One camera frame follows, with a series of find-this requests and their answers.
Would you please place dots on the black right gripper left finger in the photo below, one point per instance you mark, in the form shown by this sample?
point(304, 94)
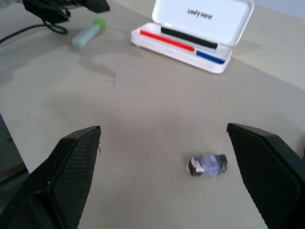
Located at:
point(62, 181)

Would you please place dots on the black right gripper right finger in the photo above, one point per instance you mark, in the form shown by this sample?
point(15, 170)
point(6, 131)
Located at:
point(269, 176)

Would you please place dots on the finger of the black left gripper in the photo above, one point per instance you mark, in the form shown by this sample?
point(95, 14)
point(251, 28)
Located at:
point(47, 10)
point(96, 6)

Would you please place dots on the light green highlighter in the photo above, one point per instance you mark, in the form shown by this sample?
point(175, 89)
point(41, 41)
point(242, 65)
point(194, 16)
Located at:
point(87, 34)

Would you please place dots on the black eraser with purple wrapper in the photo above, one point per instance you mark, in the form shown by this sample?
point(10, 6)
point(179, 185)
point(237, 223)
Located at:
point(207, 165)

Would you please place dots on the white rectangular box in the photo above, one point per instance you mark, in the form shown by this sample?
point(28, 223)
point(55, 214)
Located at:
point(205, 23)

